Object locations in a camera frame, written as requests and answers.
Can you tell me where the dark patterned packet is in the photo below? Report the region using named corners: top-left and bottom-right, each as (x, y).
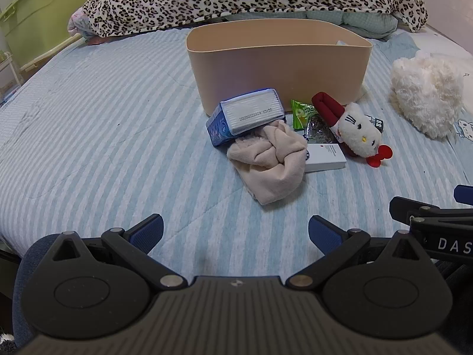
top-left (305, 114), bottom-right (336, 145)

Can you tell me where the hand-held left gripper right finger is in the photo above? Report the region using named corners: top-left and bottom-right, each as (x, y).
top-left (285, 215), bottom-right (430, 291)

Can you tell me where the white metal rack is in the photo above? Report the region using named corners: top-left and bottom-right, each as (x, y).
top-left (0, 50), bottom-right (23, 106)

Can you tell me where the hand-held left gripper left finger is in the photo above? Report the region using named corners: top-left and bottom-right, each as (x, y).
top-left (49, 214), bottom-right (189, 291)

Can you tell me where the green plastic storage box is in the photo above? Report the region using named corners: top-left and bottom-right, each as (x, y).
top-left (0, 0), bottom-right (98, 68)

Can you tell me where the blue tissue packet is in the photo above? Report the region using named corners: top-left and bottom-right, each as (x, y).
top-left (205, 88), bottom-right (286, 148)

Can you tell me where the blue striped bed sheet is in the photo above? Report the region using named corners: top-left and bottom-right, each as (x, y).
top-left (0, 26), bottom-right (473, 267)

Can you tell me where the white rectangular carton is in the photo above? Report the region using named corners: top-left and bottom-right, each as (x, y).
top-left (303, 143), bottom-right (348, 173)

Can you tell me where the white cat plush toy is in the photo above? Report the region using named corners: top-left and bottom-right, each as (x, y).
top-left (311, 92), bottom-right (393, 169)

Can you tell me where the white fluffy plush toy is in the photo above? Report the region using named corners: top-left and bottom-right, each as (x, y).
top-left (390, 50), bottom-right (473, 140)

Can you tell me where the green snack packet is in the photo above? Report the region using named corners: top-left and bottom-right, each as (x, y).
top-left (290, 99), bottom-right (318, 131)

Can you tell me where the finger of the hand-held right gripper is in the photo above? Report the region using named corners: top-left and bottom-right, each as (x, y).
top-left (389, 196), bottom-right (473, 227)
top-left (453, 184), bottom-right (473, 206)

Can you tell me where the beige plastic storage bin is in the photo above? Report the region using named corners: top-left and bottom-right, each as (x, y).
top-left (186, 18), bottom-right (373, 116)

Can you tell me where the beige crumpled cloth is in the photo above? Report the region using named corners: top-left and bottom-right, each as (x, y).
top-left (226, 120), bottom-right (309, 206)

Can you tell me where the pink floral cloth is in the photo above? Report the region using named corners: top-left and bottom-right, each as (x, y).
top-left (67, 7), bottom-right (93, 40)

